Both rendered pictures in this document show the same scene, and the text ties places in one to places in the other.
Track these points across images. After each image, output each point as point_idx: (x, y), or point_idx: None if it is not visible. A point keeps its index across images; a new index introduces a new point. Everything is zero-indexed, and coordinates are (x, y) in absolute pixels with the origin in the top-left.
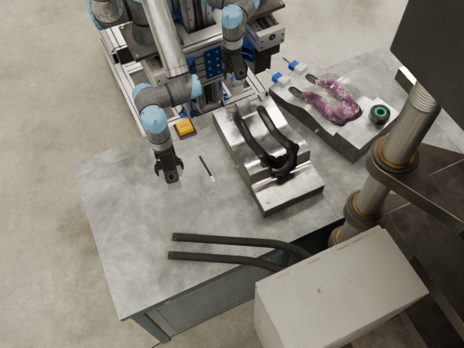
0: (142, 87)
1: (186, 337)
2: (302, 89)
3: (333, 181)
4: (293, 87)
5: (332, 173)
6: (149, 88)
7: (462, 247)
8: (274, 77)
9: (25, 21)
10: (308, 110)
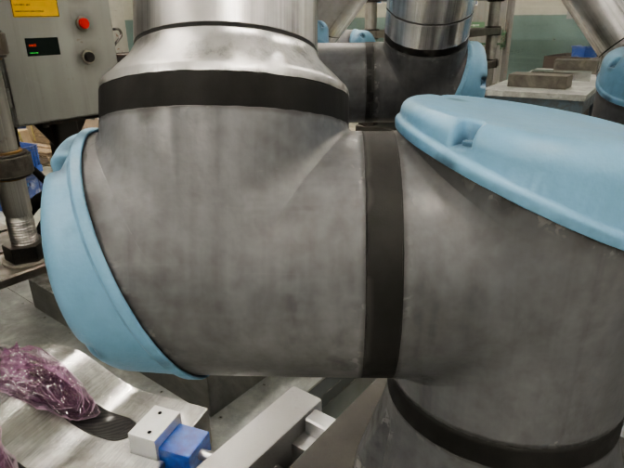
0: (357, 30)
1: None
2: (81, 440)
3: (5, 324)
4: (118, 439)
5: (5, 334)
6: (348, 34)
7: None
8: (196, 430)
9: None
10: (58, 347)
